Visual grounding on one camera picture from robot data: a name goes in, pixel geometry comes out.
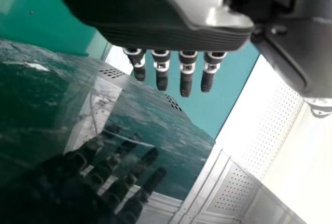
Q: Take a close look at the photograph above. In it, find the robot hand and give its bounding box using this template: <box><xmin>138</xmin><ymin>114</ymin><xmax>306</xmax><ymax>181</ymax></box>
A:
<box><xmin>48</xmin><ymin>0</ymin><xmax>332</xmax><ymax>118</ymax></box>

